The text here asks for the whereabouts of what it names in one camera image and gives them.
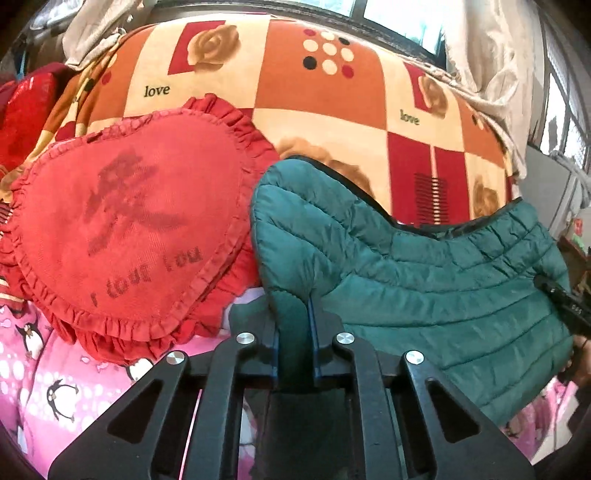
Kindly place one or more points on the pink penguin-print bedsheet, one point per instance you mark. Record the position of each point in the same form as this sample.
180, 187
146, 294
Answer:
55, 397

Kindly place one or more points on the red heart-shaped frilled pillow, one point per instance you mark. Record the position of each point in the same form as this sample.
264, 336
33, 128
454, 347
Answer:
129, 221

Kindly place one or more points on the off-white curtain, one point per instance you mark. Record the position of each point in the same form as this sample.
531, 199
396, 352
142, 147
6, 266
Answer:
498, 55

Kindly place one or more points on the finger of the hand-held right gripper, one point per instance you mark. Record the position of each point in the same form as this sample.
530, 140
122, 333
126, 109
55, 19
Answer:
547, 286

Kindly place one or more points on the person's right hand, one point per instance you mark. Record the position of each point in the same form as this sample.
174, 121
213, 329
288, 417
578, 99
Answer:
581, 355

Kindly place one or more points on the orange checked rose-print blanket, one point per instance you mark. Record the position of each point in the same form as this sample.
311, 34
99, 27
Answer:
295, 101

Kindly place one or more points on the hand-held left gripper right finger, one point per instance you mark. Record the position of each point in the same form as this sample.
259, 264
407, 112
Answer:
325, 346

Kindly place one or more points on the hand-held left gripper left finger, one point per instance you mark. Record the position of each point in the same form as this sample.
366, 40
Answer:
258, 350

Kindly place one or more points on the grey cabinet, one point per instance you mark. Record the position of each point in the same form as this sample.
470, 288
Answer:
549, 184

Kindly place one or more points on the green quilted jacket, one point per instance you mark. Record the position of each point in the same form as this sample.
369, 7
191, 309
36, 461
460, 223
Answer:
415, 286

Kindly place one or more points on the white cloth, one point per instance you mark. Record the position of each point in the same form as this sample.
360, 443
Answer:
97, 32

